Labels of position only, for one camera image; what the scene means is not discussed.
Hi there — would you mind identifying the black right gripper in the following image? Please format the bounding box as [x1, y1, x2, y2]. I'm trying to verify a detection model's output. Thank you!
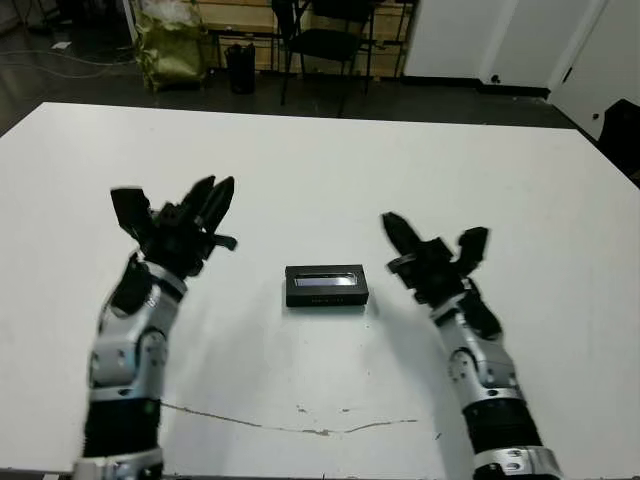
[382, 212, 474, 306]

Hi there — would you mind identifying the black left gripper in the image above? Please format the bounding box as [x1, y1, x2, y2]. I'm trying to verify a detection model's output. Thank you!
[133, 175, 239, 279]

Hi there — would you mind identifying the black box lid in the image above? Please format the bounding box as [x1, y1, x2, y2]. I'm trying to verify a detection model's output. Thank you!
[284, 263, 370, 307]

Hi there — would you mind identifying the black waste bin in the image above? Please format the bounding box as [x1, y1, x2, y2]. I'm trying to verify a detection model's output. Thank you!
[224, 43, 257, 95]

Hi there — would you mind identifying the yellow-green plastic bag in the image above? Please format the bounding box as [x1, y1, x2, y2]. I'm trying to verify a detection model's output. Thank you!
[133, 9, 209, 92]

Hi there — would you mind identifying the black mesh chair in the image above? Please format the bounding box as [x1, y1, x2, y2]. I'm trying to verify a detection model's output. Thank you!
[277, 0, 381, 117]

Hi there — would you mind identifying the black folding stand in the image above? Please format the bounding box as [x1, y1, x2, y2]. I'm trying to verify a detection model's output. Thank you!
[270, 0, 310, 34]

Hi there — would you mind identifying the black chair back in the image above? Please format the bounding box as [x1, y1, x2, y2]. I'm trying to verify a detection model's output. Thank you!
[597, 98, 640, 186]

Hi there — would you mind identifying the white door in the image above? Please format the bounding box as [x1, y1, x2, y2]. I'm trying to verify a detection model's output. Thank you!
[547, 0, 640, 141]

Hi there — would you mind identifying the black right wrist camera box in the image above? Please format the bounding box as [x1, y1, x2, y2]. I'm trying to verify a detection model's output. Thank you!
[452, 227, 491, 274]

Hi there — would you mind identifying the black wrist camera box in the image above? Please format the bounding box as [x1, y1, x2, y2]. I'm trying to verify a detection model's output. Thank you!
[452, 227, 491, 274]
[109, 187, 154, 241]

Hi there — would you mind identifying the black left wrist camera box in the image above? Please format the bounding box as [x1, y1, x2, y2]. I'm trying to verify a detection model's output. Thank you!
[109, 187, 154, 241]

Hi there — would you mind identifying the white floor cable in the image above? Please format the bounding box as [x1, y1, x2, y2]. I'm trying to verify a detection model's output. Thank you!
[0, 47, 137, 79]

